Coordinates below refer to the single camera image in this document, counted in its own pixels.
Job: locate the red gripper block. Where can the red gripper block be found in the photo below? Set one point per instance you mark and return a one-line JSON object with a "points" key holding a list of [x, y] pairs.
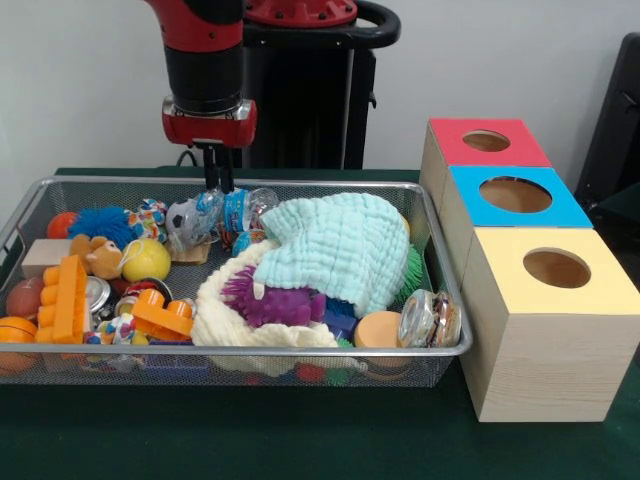
{"points": [[210, 130]]}

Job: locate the crushed clear plastic bottle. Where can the crushed clear plastic bottle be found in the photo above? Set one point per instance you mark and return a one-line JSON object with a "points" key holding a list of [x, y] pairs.
{"points": [[235, 210]]}

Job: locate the small black white soccer ball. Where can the small black white soccer ball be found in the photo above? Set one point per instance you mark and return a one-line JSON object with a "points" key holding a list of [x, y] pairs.
{"points": [[175, 220]]}

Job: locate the mint green waffle cloth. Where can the mint green waffle cloth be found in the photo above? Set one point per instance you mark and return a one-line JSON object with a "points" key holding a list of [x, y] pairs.
{"points": [[340, 245]]}

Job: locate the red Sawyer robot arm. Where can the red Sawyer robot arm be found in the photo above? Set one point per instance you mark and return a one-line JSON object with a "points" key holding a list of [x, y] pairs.
{"points": [[205, 70]]}

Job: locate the wooden box with three holes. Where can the wooden box with three holes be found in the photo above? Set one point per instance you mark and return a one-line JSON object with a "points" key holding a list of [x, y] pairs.
{"points": [[550, 360]]}

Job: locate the yellow smiley face ball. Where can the yellow smiley face ball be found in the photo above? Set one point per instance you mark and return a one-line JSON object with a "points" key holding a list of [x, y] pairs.
{"points": [[147, 262]]}

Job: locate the blue spiky rubber ball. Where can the blue spiky rubber ball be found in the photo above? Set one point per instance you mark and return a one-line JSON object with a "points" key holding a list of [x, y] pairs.
{"points": [[97, 222]]}

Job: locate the brown plush monkey toy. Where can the brown plush monkey toy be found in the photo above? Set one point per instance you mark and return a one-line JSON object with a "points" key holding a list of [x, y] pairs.
{"points": [[100, 257]]}

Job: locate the cream knitted cloth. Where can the cream knitted cloth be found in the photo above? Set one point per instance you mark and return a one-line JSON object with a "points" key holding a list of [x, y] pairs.
{"points": [[220, 320]]}

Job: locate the purple spiky monster toy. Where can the purple spiky monster toy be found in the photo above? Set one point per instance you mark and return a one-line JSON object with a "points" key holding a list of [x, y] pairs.
{"points": [[285, 305]]}

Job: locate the long orange building block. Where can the long orange building block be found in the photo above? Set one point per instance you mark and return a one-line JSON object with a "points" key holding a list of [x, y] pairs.
{"points": [[62, 305]]}

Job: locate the dark green table cloth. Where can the dark green table cloth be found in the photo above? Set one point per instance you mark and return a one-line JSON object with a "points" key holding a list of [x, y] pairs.
{"points": [[250, 435]]}

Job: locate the black upright panel on stand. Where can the black upright panel on stand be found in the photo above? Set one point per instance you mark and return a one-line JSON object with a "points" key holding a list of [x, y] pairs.
{"points": [[620, 125]]}

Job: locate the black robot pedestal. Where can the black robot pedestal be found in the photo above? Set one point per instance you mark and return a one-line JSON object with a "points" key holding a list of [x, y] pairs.
{"points": [[310, 100]]}

